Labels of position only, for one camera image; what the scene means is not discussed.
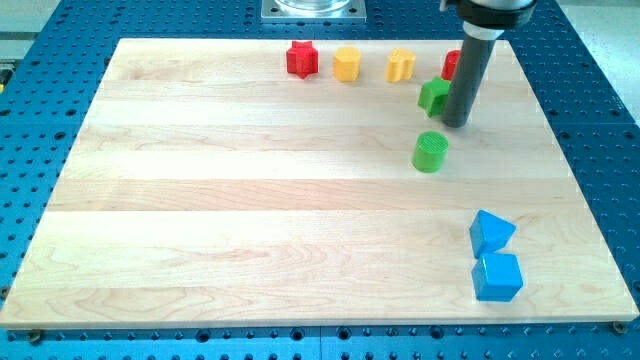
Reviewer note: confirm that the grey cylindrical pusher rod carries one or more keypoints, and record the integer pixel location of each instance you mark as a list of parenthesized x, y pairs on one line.
[(473, 60)]

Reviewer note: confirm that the green star block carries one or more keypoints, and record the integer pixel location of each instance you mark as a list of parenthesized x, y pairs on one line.
[(433, 96)]

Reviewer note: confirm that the yellow hexagon block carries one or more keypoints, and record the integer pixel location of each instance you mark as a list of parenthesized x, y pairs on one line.
[(346, 64)]

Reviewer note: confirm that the red star block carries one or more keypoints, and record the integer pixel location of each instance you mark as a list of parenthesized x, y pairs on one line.
[(302, 59)]

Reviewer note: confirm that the red cylinder block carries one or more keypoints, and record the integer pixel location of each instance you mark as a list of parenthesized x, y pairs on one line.
[(449, 65)]

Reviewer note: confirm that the yellow heart block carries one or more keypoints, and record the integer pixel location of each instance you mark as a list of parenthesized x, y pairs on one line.
[(400, 65)]

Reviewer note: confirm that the green cylinder block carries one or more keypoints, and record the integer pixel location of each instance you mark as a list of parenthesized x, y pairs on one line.
[(430, 152)]

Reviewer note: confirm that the blue triangle block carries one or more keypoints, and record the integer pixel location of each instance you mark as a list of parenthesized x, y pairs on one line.
[(489, 233)]

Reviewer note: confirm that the blue cube block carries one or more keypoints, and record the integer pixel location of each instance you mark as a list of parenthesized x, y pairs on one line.
[(497, 277)]

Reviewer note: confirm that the wooden board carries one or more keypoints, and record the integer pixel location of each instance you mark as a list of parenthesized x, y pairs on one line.
[(208, 187)]

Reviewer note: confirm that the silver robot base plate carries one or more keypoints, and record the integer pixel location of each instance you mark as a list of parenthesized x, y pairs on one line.
[(288, 11)]

